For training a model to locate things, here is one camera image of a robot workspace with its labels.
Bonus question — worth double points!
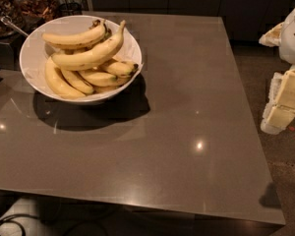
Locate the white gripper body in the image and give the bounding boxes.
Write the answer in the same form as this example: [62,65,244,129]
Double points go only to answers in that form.
[259,8,295,65]

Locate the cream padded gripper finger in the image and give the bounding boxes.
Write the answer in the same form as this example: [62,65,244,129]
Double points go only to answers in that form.
[261,65,295,135]

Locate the large yellow banana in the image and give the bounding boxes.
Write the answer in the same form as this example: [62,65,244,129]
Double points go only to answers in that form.
[51,21,126,71]

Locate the yellow banana right with dark tip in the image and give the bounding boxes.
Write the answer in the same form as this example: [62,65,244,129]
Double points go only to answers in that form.
[99,59,139,78]

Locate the yellow banana at bottom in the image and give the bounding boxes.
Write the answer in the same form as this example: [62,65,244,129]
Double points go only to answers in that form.
[93,86,119,93]

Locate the yellow banana lower middle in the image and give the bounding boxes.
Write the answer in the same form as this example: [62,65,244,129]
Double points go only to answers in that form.
[79,69,131,88]

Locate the yellow banana at back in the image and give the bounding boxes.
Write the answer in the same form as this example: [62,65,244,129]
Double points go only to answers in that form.
[42,20,106,50]

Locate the dark cup behind bowl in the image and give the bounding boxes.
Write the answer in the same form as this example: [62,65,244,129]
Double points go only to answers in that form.
[59,2,82,17]

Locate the yellow banana far left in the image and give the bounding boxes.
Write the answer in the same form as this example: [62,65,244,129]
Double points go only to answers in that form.
[45,58,85,99]

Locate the white bowl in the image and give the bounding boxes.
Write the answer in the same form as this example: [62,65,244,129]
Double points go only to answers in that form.
[20,15,144,105]

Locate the glass jar of snacks right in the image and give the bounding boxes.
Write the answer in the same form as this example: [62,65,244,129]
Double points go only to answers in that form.
[18,0,59,22]

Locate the metal spoon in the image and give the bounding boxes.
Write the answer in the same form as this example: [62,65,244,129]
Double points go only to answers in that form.
[0,16,29,37]

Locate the black cable on floor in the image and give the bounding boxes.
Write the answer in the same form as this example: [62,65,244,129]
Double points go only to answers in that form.
[0,213,28,236]

